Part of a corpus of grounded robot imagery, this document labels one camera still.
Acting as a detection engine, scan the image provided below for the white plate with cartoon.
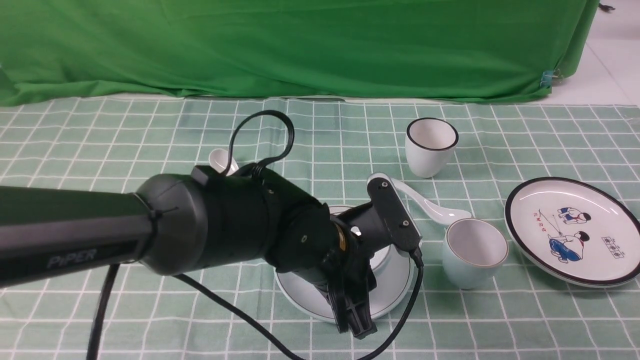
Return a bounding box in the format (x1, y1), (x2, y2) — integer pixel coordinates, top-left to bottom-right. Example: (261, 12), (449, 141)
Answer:
(503, 177), (640, 288)

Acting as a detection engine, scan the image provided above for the green checkered tablecloth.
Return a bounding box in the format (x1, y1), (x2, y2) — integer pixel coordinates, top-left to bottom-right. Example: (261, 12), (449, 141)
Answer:
(0, 96), (640, 360)

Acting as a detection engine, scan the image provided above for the pale blue plate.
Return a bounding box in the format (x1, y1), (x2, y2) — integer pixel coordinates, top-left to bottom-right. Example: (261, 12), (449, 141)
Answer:
(274, 204), (415, 323)

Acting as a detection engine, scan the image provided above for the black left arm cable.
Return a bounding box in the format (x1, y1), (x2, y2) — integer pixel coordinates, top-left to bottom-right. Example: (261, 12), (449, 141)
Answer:
(86, 110), (425, 360)

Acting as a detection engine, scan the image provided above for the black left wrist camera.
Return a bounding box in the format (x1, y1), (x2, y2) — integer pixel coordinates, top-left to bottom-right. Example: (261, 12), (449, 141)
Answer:
(366, 172), (422, 259)

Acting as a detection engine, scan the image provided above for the white cup black rim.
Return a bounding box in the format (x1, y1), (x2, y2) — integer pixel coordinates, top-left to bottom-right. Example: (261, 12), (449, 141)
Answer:
(404, 117), (460, 178)

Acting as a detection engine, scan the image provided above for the green backdrop cloth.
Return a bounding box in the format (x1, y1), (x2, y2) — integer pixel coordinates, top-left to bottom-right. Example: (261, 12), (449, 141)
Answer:
(0, 0), (598, 106)

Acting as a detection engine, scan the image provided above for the pale blue cup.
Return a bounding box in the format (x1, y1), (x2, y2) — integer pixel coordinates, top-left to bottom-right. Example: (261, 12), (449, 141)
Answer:
(442, 218), (510, 290)

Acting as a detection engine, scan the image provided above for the blue clip on backdrop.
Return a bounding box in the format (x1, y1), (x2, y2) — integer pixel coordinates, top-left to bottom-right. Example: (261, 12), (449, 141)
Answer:
(539, 70), (556, 89)

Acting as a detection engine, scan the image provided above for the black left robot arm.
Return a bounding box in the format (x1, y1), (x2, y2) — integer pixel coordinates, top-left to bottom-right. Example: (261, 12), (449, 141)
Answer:
(0, 165), (382, 339)

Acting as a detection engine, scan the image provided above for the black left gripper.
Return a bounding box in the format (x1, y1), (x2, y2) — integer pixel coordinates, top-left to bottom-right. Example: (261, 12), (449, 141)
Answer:
(267, 202), (396, 340)

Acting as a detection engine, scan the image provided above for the white spoon patterned handle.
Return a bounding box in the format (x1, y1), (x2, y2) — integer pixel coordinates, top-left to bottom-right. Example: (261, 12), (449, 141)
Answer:
(208, 148), (240, 176)

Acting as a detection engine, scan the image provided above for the plain white spoon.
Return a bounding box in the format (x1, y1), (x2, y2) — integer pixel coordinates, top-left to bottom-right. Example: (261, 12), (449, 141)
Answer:
(391, 178), (473, 227)

